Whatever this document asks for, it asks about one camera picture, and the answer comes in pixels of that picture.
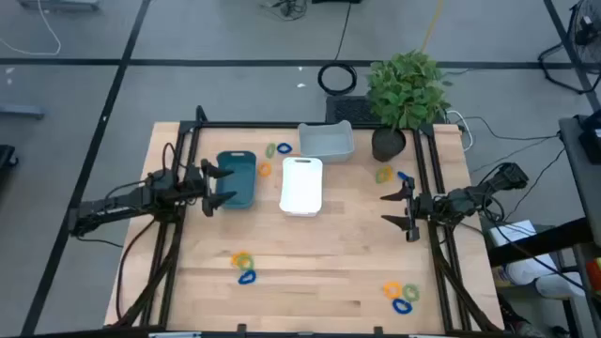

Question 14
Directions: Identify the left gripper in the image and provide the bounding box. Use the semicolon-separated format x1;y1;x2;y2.
185;159;239;218

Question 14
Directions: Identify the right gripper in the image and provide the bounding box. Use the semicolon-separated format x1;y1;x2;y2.
379;176;436;243

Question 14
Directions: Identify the teal plastic bin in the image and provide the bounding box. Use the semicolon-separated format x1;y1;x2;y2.
215;150;258;210

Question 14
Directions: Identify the black plant pot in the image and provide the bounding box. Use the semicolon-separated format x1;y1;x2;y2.
371;126;408;163

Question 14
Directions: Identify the white plastic bin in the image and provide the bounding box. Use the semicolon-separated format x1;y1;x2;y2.
278;156;324;218

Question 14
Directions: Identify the grey plastic bin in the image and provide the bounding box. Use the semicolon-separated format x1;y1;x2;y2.
297;119;355;164

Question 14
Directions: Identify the black vented box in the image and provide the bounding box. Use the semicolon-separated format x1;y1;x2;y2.
325;95;377;126

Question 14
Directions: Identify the green leafy plant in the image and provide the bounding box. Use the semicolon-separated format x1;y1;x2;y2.
365;49;452;131

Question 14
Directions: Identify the black metal beam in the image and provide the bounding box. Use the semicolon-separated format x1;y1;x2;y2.
487;218;601;269

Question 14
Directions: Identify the grey side table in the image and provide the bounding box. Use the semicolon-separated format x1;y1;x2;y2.
558;115;601;224

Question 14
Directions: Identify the black device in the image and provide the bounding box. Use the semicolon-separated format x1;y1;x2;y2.
578;110;601;164

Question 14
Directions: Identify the grey table foot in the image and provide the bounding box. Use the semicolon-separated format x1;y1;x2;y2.
0;103;47;119
17;0;102;11

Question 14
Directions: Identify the black floor fan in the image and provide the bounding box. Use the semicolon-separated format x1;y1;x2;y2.
537;0;601;95

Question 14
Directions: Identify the white looped cable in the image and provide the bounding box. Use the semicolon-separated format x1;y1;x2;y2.
443;110;475;152

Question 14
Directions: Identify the thin black cable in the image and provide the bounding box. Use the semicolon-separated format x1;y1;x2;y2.
462;115;564;142

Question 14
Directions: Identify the coiled black cable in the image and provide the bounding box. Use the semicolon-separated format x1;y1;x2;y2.
316;62;359;97

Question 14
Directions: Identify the black floor cable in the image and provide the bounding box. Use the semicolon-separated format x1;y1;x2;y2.
333;0;353;62

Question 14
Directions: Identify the black cable tangle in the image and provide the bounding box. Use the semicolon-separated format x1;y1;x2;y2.
260;0;309;21

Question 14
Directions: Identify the yellow cable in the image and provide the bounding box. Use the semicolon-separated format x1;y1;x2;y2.
419;0;445;53

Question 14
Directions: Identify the white floor cable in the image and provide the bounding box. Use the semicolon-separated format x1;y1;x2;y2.
0;0;62;56

